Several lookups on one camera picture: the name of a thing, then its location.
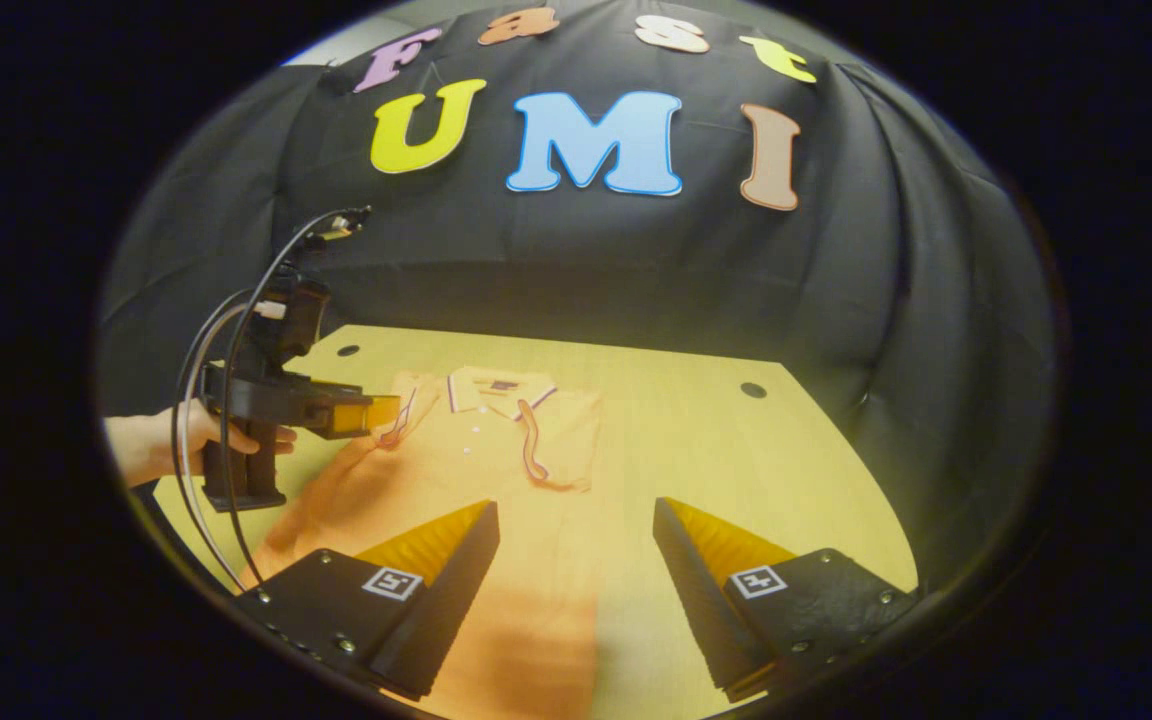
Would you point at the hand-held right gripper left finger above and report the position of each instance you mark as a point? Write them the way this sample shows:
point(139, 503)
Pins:
point(446, 610)

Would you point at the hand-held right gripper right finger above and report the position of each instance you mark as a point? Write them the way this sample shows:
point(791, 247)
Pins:
point(701, 610)

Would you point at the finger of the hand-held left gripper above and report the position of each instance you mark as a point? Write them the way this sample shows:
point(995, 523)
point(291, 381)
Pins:
point(356, 415)

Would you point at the orange T-shirt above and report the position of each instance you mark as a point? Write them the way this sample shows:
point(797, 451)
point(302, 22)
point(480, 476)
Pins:
point(456, 470)

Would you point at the black backdrop cloth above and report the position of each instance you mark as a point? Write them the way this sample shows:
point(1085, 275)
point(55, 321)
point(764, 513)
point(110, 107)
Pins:
point(556, 260)

